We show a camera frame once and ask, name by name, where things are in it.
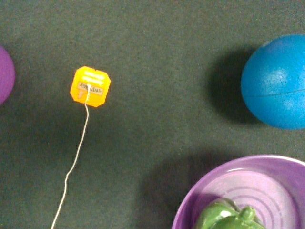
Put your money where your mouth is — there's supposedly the green toy vegetable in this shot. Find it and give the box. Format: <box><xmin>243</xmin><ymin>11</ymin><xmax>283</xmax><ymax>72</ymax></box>
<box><xmin>193</xmin><ymin>198</ymin><xmax>264</xmax><ymax>229</ymax></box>

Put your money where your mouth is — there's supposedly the blue ball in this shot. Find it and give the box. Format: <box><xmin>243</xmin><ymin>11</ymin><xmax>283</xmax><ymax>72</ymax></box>
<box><xmin>241</xmin><ymin>34</ymin><xmax>305</xmax><ymax>129</ymax></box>

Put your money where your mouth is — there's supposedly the purple plastic bowl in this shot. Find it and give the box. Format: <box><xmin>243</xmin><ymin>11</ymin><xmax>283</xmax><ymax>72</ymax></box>
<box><xmin>172</xmin><ymin>155</ymin><xmax>305</xmax><ymax>229</ymax></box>

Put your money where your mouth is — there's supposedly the purple plastic cup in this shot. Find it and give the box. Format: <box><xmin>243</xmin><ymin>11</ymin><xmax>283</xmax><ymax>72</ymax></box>
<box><xmin>0</xmin><ymin>46</ymin><xmax>15</xmax><ymax>104</ymax></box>

